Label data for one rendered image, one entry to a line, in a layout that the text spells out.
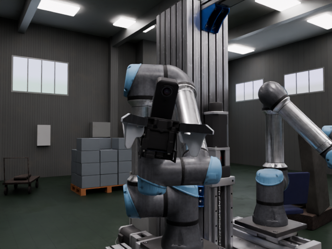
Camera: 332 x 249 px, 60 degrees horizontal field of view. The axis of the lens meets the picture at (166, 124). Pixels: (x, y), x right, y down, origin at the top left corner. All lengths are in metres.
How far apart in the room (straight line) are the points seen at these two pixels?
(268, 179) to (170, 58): 0.70
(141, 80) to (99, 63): 10.16
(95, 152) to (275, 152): 5.91
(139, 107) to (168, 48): 0.48
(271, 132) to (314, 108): 10.53
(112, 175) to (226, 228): 6.11
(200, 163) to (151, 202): 0.30
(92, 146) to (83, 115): 3.73
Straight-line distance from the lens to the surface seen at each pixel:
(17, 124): 10.20
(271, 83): 1.42
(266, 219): 1.37
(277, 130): 1.49
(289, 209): 4.20
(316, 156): 4.86
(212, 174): 0.76
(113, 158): 7.26
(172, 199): 1.00
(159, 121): 0.55
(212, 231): 1.27
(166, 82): 0.57
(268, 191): 1.36
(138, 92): 0.98
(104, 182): 7.25
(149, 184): 0.73
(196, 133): 0.52
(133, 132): 0.52
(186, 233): 1.04
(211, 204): 1.24
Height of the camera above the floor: 1.44
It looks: 2 degrees up
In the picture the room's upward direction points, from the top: straight up
